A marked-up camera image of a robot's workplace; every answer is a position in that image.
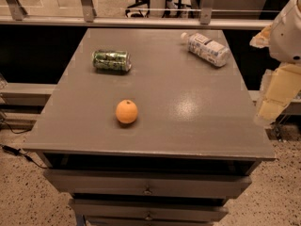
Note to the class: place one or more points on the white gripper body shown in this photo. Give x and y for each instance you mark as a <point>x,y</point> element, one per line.
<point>287,37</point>

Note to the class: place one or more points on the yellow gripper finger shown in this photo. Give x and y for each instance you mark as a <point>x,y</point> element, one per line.
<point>277,90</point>
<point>262,39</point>

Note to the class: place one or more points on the green soda can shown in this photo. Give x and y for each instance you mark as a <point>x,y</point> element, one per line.
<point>112,60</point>

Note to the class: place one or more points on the clear plastic water bottle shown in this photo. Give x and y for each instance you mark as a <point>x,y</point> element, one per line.
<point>210,50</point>

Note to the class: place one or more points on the metal railing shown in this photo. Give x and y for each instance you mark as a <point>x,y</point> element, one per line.
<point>190,14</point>

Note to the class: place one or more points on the grey drawer cabinet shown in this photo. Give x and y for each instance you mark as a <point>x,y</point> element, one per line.
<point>192,118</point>

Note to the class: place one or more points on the black office chair base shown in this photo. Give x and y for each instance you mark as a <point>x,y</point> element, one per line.
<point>140,8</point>

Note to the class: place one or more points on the orange fruit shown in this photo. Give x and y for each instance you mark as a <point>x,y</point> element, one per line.
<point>126,111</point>

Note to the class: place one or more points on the lower grey drawer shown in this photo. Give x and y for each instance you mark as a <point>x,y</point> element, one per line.
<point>147,210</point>

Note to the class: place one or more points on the grey drawer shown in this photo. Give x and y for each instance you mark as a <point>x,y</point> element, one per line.
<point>147,210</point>
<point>148,184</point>

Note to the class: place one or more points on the upper grey drawer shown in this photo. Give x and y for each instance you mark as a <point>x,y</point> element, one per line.
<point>148,184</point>

